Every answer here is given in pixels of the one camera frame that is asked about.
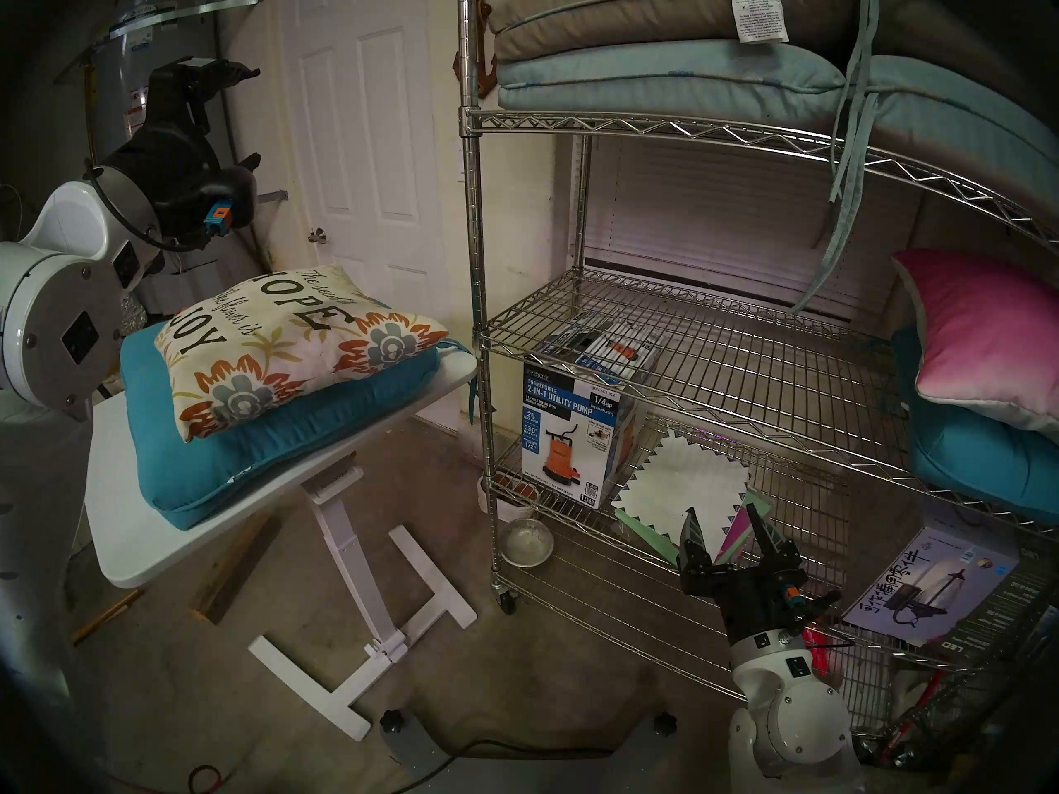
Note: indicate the red plastic item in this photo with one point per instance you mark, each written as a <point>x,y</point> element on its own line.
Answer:
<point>823,652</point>

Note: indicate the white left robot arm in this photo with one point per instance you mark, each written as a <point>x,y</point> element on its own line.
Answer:
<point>50,304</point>

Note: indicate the teal plain cushion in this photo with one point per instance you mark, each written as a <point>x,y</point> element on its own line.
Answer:
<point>968,461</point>

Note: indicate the metal pet bowl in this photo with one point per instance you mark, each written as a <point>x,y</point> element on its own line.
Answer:
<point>527,544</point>

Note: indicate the wooden plank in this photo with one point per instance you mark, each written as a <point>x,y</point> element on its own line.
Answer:
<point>236,569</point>

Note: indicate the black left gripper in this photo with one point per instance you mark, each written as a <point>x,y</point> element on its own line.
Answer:
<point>182,193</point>

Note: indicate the white zigzag-edged paper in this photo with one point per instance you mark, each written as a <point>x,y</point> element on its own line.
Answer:
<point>678,486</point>

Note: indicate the white panel door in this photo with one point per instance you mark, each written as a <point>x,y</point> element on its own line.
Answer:
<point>364,139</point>

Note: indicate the utility pump cardboard box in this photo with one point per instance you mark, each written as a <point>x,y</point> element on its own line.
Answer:
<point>571,420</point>

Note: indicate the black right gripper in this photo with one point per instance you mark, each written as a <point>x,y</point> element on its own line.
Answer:
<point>757,602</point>

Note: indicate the pink throw pillow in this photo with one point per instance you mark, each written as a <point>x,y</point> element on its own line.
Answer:
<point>984,337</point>

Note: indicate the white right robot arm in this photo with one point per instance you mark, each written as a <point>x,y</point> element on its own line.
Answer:
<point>794,718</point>

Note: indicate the floral HOPE JOY throw cushion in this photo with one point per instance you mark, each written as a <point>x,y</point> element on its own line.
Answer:
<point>273,346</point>

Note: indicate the crumpled foil wrap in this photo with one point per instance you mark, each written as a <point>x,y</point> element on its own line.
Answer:
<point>132,313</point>

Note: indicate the teal tufted seat cushion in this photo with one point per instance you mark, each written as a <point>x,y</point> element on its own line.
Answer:
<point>248,466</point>

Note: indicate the white window blinds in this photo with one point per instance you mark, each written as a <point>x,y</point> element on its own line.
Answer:
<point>703,213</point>

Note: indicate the green paper sheet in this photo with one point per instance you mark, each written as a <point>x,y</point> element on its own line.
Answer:
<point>645,534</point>

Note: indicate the magenta paper sheet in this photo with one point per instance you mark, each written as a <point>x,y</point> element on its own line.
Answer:
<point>736,540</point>

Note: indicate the thin wooden stick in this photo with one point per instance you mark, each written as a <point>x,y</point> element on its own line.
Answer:
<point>107,617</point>

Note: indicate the tan bench cushion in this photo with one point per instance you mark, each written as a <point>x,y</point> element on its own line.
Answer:
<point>629,15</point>

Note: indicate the wooden anchor wall decoration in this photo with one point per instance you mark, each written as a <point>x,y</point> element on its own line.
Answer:
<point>488,81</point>

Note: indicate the black star knob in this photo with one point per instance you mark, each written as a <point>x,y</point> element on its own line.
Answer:
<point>392,722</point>
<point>665,724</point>

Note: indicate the LED lamp box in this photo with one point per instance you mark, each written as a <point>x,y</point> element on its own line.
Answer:
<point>935,585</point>

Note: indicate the grey water heater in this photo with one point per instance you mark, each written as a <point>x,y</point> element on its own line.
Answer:
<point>198,271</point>

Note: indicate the white care label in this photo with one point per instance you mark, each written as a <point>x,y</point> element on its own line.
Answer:
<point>757,7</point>

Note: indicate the light blue bench cushion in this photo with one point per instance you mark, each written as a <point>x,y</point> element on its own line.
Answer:
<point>662,77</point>

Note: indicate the white overbed table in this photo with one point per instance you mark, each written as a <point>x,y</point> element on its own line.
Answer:
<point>124,536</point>

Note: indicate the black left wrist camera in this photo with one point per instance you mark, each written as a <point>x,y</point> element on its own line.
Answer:
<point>182,93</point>

